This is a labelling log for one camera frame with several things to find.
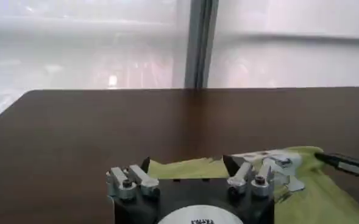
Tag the grey upright window post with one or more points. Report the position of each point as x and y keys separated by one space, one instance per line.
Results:
x=200 y=42

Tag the lime green t-shirt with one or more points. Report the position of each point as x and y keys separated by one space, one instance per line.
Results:
x=316 y=201

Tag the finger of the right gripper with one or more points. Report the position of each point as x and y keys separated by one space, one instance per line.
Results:
x=284 y=161
x=346 y=165

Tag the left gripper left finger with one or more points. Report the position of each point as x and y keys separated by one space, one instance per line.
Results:
x=127 y=182

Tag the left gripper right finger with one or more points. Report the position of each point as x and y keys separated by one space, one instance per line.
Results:
x=243 y=179

